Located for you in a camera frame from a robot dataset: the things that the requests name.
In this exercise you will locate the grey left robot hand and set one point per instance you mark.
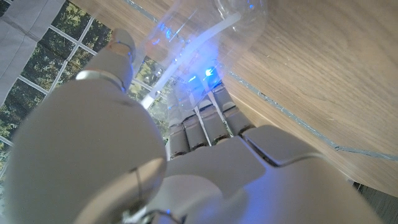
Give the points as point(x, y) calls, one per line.
point(217, 180)

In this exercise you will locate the clear pump dispenser bottle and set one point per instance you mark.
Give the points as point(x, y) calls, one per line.
point(199, 34)

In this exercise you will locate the printed window backdrop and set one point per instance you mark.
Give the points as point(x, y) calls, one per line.
point(46, 56)

